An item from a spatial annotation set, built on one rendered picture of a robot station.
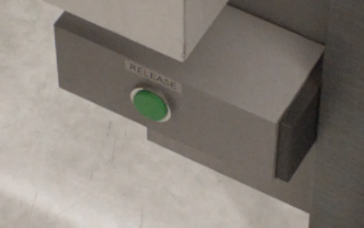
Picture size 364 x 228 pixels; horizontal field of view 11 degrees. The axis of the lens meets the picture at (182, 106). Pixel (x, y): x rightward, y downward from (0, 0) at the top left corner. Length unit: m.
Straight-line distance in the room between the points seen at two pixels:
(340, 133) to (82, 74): 0.21
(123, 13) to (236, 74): 0.21
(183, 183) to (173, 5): 1.62
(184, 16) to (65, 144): 1.66
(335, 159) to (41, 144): 1.42
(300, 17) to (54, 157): 1.44
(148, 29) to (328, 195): 0.33
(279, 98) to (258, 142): 0.04
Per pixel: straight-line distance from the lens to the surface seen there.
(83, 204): 2.85
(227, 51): 1.49
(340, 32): 1.41
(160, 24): 1.28
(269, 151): 1.48
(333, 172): 1.55
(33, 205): 2.85
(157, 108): 1.50
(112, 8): 1.30
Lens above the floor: 2.35
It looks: 53 degrees down
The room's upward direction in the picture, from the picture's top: straight up
